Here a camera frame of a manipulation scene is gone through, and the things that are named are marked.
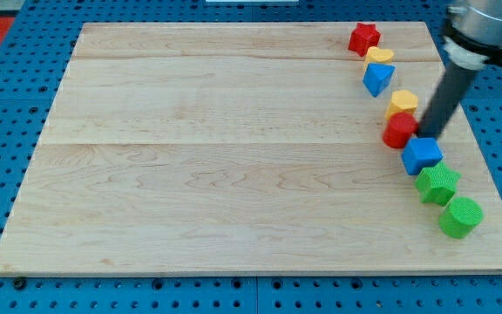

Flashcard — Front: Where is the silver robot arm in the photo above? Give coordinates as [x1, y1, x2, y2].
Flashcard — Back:
[442, 0, 502, 71]

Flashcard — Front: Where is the light wooden board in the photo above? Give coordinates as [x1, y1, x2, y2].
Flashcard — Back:
[0, 22, 502, 277]

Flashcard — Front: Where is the blue triangle block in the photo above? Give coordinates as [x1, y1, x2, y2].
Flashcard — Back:
[363, 63, 396, 98]

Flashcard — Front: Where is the red cylinder block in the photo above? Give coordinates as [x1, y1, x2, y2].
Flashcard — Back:
[383, 113, 418, 148]

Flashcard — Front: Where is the yellow heart block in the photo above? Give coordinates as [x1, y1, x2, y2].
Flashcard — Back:
[363, 46, 395, 70]

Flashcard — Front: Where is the yellow hexagon block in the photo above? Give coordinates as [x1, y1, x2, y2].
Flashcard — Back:
[384, 90, 418, 120]

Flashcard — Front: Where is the red star block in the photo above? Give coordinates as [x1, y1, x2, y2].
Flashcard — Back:
[348, 22, 381, 57]

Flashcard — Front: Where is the blue cube block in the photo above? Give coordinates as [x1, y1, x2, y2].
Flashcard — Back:
[401, 138, 443, 175]

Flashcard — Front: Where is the green star block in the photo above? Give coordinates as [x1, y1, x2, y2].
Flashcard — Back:
[414, 161, 462, 206]

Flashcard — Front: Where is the green cylinder block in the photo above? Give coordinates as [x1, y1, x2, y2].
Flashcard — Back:
[438, 197, 484, 239]

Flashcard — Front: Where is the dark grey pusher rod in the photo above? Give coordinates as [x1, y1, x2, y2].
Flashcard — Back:
[417, 61, 478, 140]

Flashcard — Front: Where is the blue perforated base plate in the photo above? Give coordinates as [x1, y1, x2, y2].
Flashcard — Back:
[0, 0, 502, 313]

